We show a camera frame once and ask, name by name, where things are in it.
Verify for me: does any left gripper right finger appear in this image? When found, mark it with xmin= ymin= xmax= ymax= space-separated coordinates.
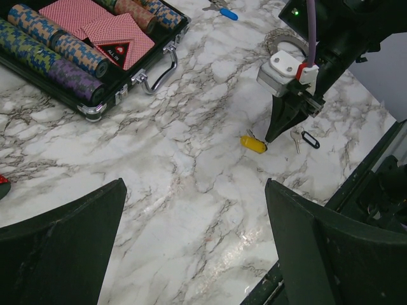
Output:
xmin=265 ymin=179 xmax=406 ymax=304

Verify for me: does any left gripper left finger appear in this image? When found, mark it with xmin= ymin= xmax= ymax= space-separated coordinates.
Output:
xmin=1 ymin=179 xmax=127 ymax=304

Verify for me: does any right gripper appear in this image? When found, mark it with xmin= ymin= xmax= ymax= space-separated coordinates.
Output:
xmin=265 ymin=79 xmax=324 ymax=143

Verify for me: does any key with yellow tag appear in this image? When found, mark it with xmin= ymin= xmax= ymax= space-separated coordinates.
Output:
xmin=240 ymin=129 xmax=268 ymax=154

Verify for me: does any metal disc with keyrings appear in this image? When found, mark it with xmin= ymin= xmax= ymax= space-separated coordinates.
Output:
xmin=265 ymin=29 xmax=308 ymax=57

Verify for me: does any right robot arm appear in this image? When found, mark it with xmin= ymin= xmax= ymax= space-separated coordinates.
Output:
xmin=265 ymin=1 xmax=406 ymax=143

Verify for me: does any key with black tag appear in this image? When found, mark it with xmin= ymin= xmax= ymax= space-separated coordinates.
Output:
xmin=290 ymin=127 xmax=321 ymax=154

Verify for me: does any key with blue tag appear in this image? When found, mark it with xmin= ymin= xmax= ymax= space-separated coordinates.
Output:
xmin=202 ymin=0 xmax=238 ymax=21

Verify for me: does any all in triangle button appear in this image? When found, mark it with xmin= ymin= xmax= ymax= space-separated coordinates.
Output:
xmin=95 ymin=42 xmax=130 ymax=70

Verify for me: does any black poker chip case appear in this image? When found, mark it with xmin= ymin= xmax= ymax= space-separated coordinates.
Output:
xmin=1 ymin=1 xmax=190 ymax=121

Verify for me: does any pink playing cards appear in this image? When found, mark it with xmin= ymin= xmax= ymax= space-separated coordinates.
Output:
xmin=39 ymin=1 xmax=157 ymax=71

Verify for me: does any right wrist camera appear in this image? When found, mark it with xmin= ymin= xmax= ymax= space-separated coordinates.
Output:
xmin=256 ymin=50 xmax=319 ymax=97

